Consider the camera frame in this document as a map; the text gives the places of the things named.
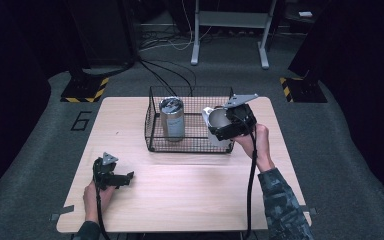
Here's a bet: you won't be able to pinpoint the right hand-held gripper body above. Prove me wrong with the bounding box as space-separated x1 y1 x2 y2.
222 93 260 138

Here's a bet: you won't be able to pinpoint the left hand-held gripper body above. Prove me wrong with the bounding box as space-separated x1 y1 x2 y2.
92 151 125 192

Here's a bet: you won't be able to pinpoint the black wire basket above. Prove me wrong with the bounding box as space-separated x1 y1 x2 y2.
144 85 236 155

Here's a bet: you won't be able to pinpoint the silver metal can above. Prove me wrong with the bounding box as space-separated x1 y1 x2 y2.
158 96 186 143

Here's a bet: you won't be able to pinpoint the person's right hand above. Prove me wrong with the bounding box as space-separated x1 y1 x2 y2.
232 123 276 173

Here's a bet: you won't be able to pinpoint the person's left hand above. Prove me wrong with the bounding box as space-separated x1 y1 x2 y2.
82 180 117 223

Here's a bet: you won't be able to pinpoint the grey tape strip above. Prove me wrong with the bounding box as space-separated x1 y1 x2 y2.
50 205 75 222
300 205 318 217

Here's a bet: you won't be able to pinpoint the hazard-striped black stand base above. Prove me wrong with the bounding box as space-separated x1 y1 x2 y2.
60 67 110 104
278 76 328 104

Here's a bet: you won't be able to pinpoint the white metal stand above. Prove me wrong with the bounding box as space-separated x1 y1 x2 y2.
190 0 278 70

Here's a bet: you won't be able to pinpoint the black cabinet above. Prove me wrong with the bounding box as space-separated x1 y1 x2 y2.
63 0 138 70

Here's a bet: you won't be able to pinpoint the left hand-held gripper cable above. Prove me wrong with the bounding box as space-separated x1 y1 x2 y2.
94 186 112 240

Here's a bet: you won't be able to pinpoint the hand-held gripper cable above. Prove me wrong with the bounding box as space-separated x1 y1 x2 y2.
233 114 260 240
94 186 112 240

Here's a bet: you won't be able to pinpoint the right hand-held gripper cable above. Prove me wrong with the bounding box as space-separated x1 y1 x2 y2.
233 114 260 240

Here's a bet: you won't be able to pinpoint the black floor cables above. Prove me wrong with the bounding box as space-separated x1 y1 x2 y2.
137 58 198 98

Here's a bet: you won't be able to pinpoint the white floor cables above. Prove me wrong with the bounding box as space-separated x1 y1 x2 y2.
138 0 214 53

